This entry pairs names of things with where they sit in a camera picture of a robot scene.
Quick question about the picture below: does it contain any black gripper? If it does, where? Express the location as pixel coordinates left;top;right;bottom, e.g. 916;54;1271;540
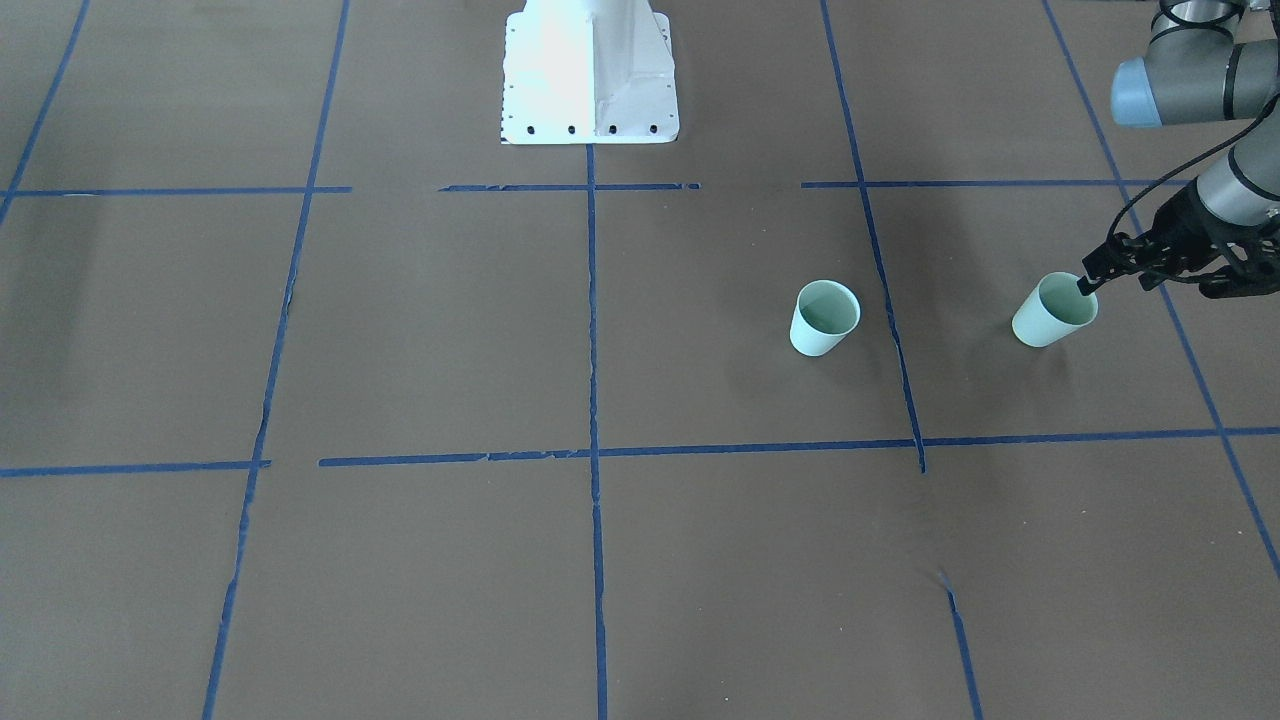
1076;182;1233;296

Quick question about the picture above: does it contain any mint green cup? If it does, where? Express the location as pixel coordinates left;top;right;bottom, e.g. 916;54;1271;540
788;279;861;357
1011;272;1100;348

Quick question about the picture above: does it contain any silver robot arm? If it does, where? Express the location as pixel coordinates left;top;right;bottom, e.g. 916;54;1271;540
1076;1;1279;299

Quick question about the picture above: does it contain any brown paper table cover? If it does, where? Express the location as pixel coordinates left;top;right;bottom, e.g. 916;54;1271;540
3;1;1277;719

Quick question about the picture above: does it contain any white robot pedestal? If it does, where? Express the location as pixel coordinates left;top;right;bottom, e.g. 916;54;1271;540
499;1;681;146

